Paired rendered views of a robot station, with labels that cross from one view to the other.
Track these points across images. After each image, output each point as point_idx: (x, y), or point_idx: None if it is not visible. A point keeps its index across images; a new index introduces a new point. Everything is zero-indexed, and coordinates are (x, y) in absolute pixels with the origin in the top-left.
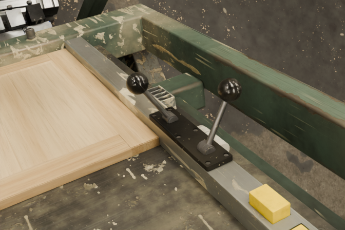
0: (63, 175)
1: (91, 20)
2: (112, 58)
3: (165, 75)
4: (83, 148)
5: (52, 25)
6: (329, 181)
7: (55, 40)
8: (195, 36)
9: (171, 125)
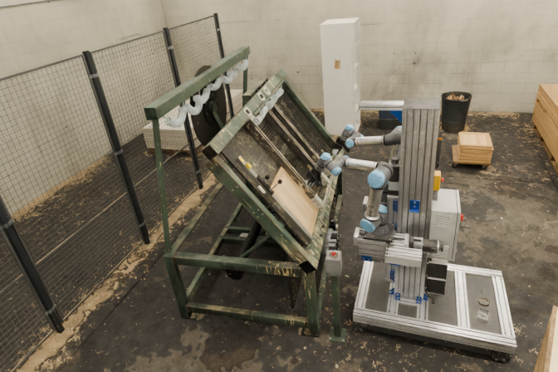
0: (274, 179)
1: (317, 251)
2: (298, 234)
3: (299, 369)
4: (276, 187)
5: (352, 330)
6: None
7: (314, 234)
8: (287, 234)
9: (269, 188)
